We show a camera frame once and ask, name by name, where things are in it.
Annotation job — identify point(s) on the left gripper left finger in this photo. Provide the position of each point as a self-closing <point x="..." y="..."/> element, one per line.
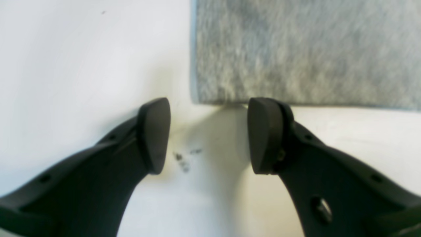
<point x="86" y="194"/>

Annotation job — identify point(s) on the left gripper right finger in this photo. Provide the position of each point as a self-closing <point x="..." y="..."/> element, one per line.
<point x="334" y="194"/>

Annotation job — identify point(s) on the grey T-shirt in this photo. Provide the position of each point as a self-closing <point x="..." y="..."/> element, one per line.
<point x="363" y="53"/>

